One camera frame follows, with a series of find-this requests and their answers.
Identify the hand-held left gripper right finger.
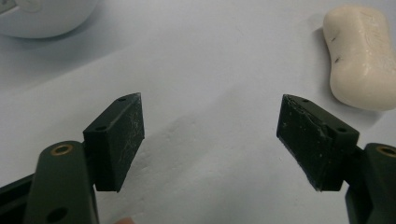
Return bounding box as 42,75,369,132
276,93,396,224

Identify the cream soap bar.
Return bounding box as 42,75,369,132
322,5,396,112

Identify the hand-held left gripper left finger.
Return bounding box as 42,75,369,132
22,91,146,224

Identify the white soap dish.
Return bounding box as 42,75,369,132
0,0,100,39

